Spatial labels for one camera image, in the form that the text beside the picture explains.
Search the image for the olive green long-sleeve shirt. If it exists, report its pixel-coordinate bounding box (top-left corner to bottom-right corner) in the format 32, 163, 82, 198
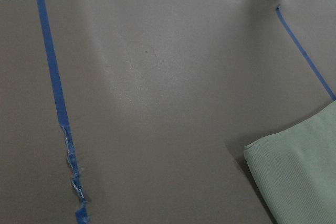
244, 102, 335, 223

